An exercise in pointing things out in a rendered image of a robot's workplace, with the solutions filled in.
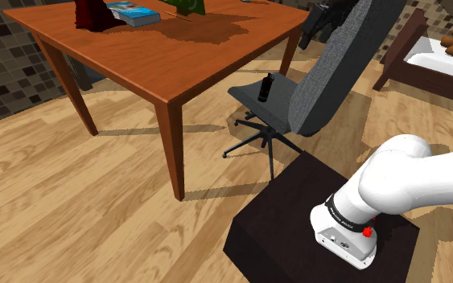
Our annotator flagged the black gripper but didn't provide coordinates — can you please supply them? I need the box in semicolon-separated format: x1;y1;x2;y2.
298;0;360;51

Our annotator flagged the black bottle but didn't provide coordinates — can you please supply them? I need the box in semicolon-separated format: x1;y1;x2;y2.
257;72;276;104

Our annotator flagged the dark wooden bed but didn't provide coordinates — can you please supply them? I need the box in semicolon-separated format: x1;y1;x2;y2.
372;8;453;109

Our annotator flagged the blue book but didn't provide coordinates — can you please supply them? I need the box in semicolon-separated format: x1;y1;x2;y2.
105;1;162;28

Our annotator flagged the brown wooden table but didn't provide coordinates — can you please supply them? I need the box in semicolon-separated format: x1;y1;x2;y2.
2;0;310;203

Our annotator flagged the grey office chair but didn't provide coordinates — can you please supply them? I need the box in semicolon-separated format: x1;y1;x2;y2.
221;0;408;183

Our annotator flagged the green plant figure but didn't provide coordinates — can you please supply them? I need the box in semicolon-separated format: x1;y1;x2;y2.
159;0;207;17

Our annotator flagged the dark robot stand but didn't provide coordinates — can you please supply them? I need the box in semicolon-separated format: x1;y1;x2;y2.
222;150;422;283

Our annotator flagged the dark red figure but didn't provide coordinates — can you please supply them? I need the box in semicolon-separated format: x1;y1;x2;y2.
73;0;127;33

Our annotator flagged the wooden pencil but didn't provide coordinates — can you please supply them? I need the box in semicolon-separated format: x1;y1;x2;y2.
164;10;193;23

